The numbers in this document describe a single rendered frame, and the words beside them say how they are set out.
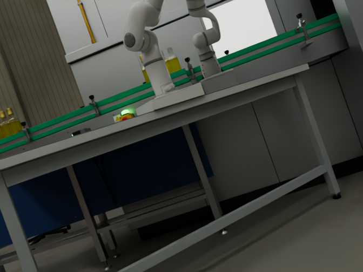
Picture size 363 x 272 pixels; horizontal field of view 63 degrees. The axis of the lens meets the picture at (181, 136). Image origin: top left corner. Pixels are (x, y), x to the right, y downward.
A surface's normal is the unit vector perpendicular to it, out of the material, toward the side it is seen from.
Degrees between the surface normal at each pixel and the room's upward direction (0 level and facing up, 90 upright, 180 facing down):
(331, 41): 90
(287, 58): 90
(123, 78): 90
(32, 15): 90
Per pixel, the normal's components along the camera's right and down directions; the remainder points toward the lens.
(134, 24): -0.34, 0.32
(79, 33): -0.11, 0.05
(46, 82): 0.38, -0.12
